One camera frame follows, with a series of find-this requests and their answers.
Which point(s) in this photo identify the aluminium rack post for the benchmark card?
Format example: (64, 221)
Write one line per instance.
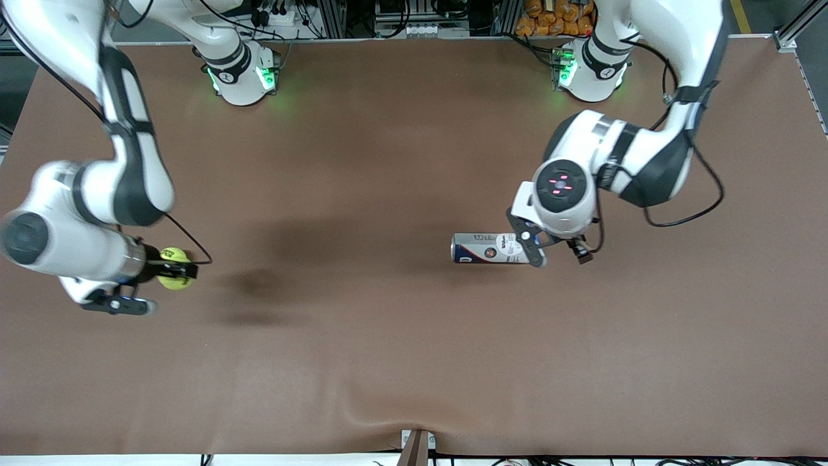
(504, 18)
(333, 19)

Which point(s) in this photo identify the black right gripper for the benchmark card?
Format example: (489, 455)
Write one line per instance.
(151, 264)

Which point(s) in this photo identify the white power strip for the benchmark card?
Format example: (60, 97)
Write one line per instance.
(291, 19)

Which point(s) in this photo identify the aluminium frame corner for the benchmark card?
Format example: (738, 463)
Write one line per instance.
(786, 40)

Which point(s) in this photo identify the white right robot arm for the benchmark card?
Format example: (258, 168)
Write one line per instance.
(77, 249)

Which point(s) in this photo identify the brown table mat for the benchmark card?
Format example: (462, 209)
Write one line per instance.
(414, 356)

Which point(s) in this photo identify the orange lumpy items pile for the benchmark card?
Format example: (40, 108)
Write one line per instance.
(533, 19)

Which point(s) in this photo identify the white blue tennis ball can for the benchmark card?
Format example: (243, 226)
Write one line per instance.
(482, 249)

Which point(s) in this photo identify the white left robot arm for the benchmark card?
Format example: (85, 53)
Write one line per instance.
(637, 162)

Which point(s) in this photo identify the white socket strip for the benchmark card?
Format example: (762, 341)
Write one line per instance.
(424, 30)

